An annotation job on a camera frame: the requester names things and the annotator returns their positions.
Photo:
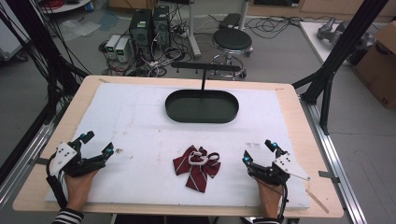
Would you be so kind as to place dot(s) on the grey tape strip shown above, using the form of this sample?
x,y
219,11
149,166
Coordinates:
x,y
328,176

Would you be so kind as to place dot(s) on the black metal frame stand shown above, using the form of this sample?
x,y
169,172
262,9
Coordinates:
x,y
40,46
342,46

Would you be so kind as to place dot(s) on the thin wooden stick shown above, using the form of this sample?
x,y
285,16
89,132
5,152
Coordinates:
x,y
317,201

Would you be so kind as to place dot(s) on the white low platform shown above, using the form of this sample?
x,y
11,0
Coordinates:
x,y
314,40

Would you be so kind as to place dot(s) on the black flat device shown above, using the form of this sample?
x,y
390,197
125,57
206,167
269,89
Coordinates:
x,y
229,20

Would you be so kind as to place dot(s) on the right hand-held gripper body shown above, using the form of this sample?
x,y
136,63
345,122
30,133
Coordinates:
x,y
285,165

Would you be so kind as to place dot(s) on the grey machine part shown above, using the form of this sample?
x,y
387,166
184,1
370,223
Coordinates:
x,y
334,31

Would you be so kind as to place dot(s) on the brown cardboard box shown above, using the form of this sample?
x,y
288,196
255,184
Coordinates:
x,y
378,68

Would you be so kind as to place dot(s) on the white foam mat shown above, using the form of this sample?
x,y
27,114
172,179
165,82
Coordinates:
x,y
143,137

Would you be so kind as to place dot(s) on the clear plastic sheet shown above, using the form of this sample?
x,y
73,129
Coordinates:
x,y
79,28

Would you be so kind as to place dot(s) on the round white table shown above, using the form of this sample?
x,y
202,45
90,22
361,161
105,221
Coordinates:
x,y
62,5

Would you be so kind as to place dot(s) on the person's right hand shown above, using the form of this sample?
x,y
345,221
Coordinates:
x,y
271,199

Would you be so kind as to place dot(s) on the person's left hand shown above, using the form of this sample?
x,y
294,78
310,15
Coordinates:
x,y
77,189

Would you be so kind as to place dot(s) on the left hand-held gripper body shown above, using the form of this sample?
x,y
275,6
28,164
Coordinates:
x,y
67,155

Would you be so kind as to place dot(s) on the white table leg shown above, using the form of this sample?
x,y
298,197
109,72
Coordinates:
x,y
244,14
193,31

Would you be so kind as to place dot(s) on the white power supply box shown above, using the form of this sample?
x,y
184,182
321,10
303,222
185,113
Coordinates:
x,y
123,49
112,45

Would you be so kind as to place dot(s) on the black rack with oval tray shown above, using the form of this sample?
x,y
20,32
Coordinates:
x,y
202,109

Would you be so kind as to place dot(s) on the aluminium rail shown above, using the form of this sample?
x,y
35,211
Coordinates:
x,y
336,155
25,158

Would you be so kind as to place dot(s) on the black round stool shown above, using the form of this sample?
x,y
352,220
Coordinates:
x,y
232,40

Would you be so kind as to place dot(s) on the black computer tower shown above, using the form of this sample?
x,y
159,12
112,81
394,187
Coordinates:
x,y
161,26
140,31

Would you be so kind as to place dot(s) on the dark red striped bow tie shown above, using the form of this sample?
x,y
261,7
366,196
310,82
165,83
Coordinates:
x,y
199,174

